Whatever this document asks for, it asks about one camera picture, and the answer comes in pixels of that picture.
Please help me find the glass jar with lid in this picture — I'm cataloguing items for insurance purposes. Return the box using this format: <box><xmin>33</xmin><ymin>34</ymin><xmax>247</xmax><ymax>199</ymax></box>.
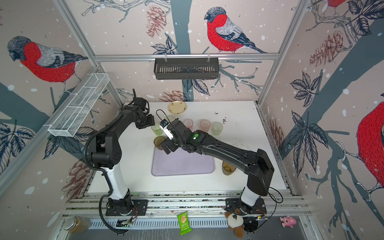
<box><xmin>63</xmin><ymin>216</ymin><xmax>91</xmax><ymax>234</ymax></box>

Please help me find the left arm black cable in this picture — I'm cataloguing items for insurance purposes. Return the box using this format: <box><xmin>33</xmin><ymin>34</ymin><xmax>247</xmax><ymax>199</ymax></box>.
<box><xmin>98</xmin><ymin>193</ymin><xmax>136</xmax><ymax>235</ymax></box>

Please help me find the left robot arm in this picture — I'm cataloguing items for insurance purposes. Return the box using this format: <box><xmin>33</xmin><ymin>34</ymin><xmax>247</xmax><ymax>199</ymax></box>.
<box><xmin>84</xmin><ymin>97</ymin><xmax>155</xmax><ymax>212</ymax></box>

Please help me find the tall pale green cup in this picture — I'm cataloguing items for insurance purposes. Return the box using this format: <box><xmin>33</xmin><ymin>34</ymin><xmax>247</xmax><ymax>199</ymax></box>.
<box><xmin>166</xmin><ymin>115</ymin><xmax>176</xmax><ymax>123</ymax></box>

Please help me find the small green ribbed cup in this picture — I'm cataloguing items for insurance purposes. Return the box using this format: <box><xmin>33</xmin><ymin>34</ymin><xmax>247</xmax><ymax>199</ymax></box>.
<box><xmin>151</xmin><ymin>122</ymin><xmax>163</xmax><ymax>136</ymax></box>

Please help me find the white wire mesh shelf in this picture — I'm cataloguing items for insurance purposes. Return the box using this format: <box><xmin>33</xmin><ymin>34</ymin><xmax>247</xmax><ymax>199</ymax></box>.
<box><xmin>48</xmin><ymin>73</ymin><xmax>110</xmax><ymax>137</ymax></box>

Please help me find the cream patterned saucer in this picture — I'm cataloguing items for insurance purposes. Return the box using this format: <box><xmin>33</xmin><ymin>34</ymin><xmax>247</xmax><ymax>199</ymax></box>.
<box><xmin>168</xmin><ymin>101</ymin><xmax>188</xmax><ymax>115</ymax></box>

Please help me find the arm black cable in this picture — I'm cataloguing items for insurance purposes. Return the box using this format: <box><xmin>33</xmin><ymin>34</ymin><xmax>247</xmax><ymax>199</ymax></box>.
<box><xmin>254</xmin><ymin>186</ymin><xmax>284</xmax><ymax>230</ymax></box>
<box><xmin>98</xmin><ymin>193</ymin><xmax>136</xmax><ymax>235</ymax></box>

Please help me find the salmon textured cup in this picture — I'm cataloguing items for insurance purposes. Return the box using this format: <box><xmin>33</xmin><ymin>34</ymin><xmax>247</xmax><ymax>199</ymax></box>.
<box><xmin>200</xmin><ymin>120</ymin><xmax>211</xmax><ymax>133</ymax></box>

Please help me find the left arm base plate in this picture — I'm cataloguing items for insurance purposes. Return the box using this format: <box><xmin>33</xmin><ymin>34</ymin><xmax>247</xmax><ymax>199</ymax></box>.
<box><xmin>106</xmin><ymin>199</ymin><xmax>148</xmax><ymax>217</ymax></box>

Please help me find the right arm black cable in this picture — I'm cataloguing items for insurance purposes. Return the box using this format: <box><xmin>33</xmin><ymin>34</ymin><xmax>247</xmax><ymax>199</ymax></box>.
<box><xmin>254</xmin><ymin>186</ymin><xmax>284</xmax><ymax>230</ymax></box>

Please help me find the lilac plastic tray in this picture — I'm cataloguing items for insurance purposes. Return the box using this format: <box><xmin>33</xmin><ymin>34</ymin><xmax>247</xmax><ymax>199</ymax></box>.
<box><xmin>152</xmin><ymin>147</ymin><xmax>215</xmax><ymax>177</ymax></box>

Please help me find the black hanging wire basket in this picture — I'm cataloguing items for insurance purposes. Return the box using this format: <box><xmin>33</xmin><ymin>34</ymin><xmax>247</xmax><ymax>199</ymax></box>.
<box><xmin>154</xmin><ymin>58</ymin><xmax>220</xmax><ymax>80</ymax></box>

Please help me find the green snack packet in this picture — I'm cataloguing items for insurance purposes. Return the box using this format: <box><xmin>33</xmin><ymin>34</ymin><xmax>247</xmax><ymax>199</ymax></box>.
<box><xmin>178</xmin><ymin>212</ymin><xmax>192</xmax><ymax>236</ymax></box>

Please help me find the pale green textured cup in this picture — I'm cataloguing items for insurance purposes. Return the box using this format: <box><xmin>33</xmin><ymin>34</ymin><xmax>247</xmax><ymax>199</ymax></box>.
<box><xmin>212</xmin><ymin>122</ymin><xmax>224</xmax><ymax>136</ymax></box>

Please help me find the pink clear cup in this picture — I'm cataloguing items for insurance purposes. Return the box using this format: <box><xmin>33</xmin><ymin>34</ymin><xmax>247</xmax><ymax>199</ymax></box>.
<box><xmin>183</xmin><ymin>119</ymin><xmax>194</xmax><ymax>131</ymax></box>

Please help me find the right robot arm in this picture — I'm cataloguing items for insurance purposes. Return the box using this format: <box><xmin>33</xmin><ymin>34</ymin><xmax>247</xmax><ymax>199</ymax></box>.
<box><xmin>160</xmin><ymin>120</ymin><xmax>275</xmax><ymax>215</ymax></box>

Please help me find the pink plush toy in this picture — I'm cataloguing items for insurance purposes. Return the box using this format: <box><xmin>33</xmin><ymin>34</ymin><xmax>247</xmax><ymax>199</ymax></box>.
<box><xmin>280</xmin><ymin>216</ymin><xmax>297</xmax><ymax>229</ymax></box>

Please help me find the plush toy dog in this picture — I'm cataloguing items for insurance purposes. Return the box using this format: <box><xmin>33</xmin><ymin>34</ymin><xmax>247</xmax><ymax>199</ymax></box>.
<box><xmin>225</xmin><ymin>209</ymin><xmax>245</xmax><ymax>239</ymax></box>

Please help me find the small brown textured cup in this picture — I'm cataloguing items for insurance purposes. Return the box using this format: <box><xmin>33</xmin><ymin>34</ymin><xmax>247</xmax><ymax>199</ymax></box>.
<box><xmin>154</xmin><ymin>136</ymin><xmax>166</xmax><ymax>151</ymax></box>

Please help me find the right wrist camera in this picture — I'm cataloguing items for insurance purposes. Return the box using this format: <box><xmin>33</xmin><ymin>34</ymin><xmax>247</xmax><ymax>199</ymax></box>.
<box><xmin>159</xmin><ymin>120</ymin><xmax>174</xmax><ymax>140</ymax></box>

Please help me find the dark olive cup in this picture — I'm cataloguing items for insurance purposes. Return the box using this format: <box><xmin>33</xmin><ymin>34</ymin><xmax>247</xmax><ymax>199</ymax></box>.
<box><xmin>222</xmin><ymin>161</ymin><xmax>237</xmax><ymax>176</ymax></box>

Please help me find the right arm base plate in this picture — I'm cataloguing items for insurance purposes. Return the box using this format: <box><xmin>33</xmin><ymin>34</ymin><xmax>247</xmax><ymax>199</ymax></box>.
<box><xmin>225</xmin><ymin>198</ymin><xmax>267</xmax><ymax>216</ymax></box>

